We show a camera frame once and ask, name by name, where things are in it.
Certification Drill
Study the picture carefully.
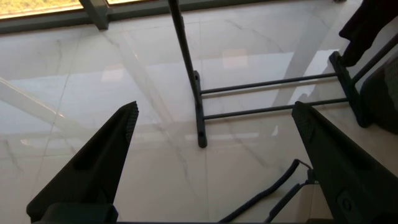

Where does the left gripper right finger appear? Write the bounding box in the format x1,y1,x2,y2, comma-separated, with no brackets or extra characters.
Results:
291,100,398,224

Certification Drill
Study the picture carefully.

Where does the black clothes rack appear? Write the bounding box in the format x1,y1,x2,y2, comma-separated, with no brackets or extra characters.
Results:
167,0,398,149

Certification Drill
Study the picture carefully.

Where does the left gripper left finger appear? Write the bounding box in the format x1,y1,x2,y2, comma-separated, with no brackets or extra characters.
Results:
26,100,140,224

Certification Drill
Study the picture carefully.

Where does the pink clothes hanger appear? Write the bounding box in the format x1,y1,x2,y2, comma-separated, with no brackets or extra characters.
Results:
217,158,320,224

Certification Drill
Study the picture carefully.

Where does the black garment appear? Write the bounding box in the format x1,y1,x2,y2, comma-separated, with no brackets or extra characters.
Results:
338,0,398,68

